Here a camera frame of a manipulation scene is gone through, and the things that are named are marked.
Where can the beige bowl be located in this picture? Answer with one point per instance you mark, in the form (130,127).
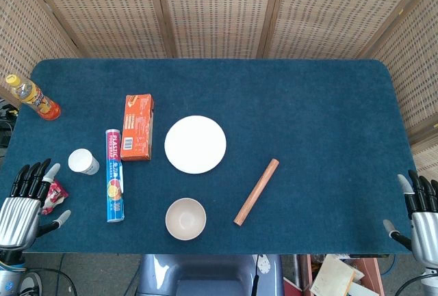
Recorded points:
(185,219)

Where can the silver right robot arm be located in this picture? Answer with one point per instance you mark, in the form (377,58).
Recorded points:
(432,282)

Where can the orange juice plastic bottle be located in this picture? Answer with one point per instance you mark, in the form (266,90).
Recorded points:
(34,97)

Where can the blue plastic wrap roll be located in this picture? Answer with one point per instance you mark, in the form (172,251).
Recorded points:
(114,176)

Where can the wooden rolling pin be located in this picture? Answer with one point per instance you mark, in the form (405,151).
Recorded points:
(256,191)

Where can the blue table cloth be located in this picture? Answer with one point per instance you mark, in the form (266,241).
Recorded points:
(308,121)

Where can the beige book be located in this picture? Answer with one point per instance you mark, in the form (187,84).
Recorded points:
(332,275)

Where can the white perforated disc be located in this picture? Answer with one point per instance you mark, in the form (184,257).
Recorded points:
(263,265)

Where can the red snack packet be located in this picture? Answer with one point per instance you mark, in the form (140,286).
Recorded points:
(54,195)

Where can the orange cardboard box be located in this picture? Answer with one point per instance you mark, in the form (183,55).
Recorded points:
(137,128)

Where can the reddish brown crate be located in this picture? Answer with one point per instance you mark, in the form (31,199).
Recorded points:
(371,268)

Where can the grey sneaker shoe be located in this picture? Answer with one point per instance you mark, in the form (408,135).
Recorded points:
(31,284)

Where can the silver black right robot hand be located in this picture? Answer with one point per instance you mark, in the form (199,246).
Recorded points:
(426,231)

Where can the white round plate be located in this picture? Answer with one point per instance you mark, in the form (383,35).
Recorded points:
(195,144)

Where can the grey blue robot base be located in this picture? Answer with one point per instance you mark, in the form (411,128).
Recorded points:
(205,275)

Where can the woven folding screen panel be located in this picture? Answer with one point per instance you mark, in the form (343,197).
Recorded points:
(20,36)
(102,12)
(219,12)
(325,12)
(417,70)

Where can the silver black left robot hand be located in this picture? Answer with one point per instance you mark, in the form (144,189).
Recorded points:
(18,217)

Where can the white paper cup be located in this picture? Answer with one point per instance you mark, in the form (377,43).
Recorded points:
(80,161)

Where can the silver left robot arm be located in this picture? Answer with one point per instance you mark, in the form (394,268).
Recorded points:
(8,275)

